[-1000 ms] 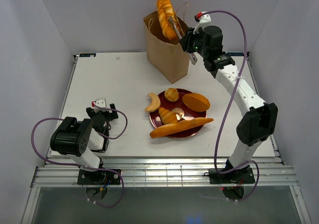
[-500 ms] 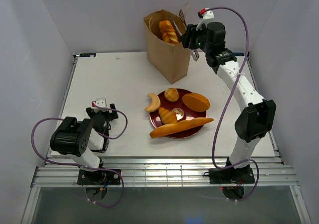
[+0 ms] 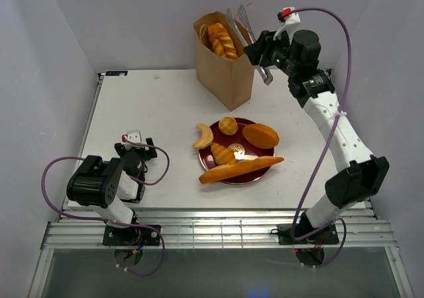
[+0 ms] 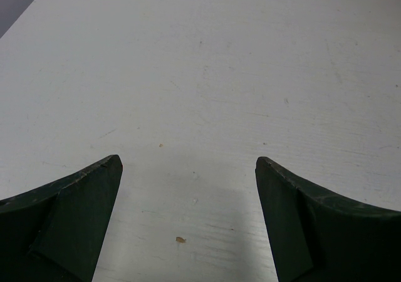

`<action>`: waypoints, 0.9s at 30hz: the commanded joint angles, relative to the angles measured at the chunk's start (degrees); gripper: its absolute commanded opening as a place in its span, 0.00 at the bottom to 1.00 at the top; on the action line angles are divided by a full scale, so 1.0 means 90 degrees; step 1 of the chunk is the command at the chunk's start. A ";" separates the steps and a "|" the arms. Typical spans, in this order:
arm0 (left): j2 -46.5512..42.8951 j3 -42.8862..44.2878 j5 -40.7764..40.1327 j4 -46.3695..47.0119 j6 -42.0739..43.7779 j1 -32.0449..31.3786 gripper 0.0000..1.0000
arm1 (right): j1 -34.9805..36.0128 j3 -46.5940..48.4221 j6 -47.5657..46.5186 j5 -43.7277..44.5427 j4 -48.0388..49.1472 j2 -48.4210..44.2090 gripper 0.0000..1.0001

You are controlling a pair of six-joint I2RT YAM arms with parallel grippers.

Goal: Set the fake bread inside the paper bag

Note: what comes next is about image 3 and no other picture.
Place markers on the brown paper bag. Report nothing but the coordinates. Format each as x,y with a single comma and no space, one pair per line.
229,80

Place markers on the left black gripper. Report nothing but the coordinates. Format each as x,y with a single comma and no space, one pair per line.
148,153

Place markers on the small round bun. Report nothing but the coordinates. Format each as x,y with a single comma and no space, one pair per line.
228,126

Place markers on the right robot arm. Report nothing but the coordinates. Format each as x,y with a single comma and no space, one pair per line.
359,172

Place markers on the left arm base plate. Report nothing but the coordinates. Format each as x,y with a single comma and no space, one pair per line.
131,236

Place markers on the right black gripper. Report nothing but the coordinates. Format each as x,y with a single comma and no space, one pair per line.
264,44

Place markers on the aluminium rail frame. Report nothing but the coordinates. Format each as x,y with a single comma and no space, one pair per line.
221,229

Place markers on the large braided pastry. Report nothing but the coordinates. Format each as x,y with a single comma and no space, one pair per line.
221,42

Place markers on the pale crescent bread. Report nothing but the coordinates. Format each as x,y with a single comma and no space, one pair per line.
206,137

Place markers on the dark red round plate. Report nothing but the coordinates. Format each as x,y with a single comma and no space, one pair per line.
243,150

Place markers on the small golden croissant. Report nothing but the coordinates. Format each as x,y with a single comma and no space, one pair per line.
222,155

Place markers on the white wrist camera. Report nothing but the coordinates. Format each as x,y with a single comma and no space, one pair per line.
132,137
289,20

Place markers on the long baguette bread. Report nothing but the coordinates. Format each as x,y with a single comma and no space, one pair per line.
220,173

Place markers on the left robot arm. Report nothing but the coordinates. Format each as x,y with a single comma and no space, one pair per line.
108,187

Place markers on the left blue corner sticker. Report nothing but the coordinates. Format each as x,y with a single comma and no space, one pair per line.
116,73

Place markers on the oval orange bun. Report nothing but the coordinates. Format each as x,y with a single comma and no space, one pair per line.
261,136

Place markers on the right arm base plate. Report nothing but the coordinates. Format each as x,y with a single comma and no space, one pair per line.
325,236

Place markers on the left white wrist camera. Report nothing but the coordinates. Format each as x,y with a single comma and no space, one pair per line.
132,137

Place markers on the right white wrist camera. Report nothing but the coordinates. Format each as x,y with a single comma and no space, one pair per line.
289,20

